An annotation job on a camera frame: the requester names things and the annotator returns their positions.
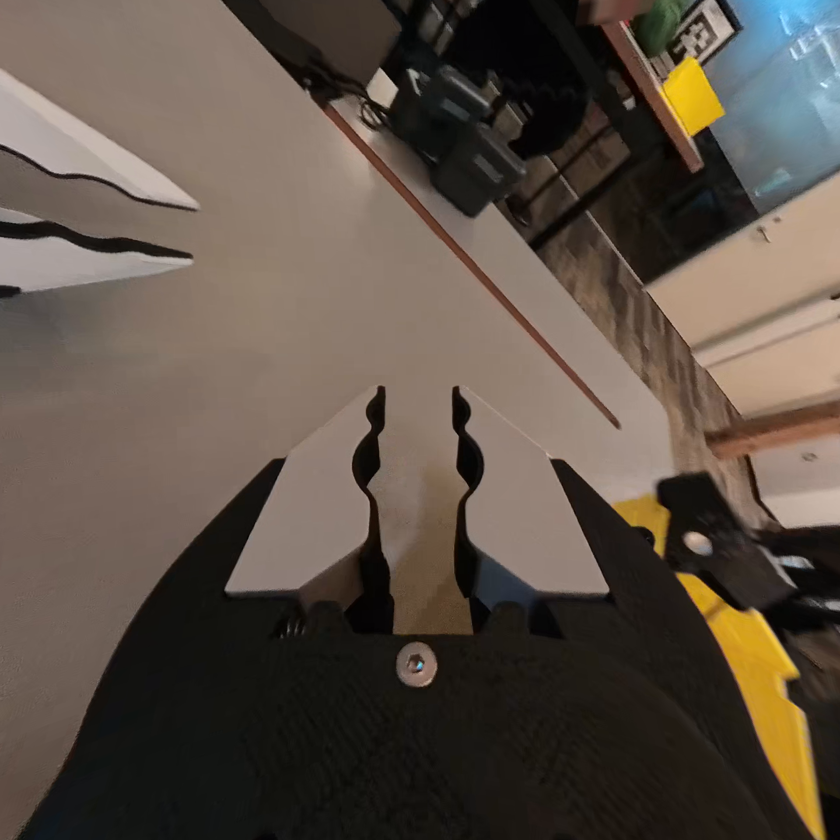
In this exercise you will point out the black bracket with round hole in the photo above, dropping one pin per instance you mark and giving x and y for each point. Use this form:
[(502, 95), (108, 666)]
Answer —
[(722, 564)]

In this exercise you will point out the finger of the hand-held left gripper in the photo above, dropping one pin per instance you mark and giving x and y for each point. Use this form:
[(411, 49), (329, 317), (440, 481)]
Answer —
[(65, 148), (65, 266)]

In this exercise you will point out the wooden post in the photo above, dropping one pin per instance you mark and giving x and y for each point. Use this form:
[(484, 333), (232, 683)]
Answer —
[(774, 430)]

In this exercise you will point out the large yellow plastic bin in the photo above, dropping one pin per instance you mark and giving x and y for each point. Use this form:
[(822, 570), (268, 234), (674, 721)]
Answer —
[(741, 630)]

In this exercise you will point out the long desk with black legs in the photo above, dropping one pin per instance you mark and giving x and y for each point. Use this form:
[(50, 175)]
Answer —
[(649, 98)]

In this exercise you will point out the black hard case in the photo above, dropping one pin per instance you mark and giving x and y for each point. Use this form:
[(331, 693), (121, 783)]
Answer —
[(446, 98), (479, 174)]

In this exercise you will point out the framed printed tag sign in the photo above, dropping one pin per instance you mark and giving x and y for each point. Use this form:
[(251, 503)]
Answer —
[(702, 29)]

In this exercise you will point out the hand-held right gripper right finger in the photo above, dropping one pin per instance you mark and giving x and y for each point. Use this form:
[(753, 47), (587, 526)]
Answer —
[(538, 525)]

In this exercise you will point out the dark grey equipment box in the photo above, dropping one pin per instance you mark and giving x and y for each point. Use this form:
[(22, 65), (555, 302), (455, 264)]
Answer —
[(328, 26)]

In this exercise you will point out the white door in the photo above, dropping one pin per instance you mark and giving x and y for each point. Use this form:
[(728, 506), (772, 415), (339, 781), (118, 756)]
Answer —
[(787, 374), (754, 282)]

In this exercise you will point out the small yellow plastic bin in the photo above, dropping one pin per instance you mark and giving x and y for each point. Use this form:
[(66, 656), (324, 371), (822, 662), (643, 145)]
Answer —
[(692, 98)]

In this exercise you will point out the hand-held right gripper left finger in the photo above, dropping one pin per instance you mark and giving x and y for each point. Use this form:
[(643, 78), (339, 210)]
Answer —
[(302, 518)]

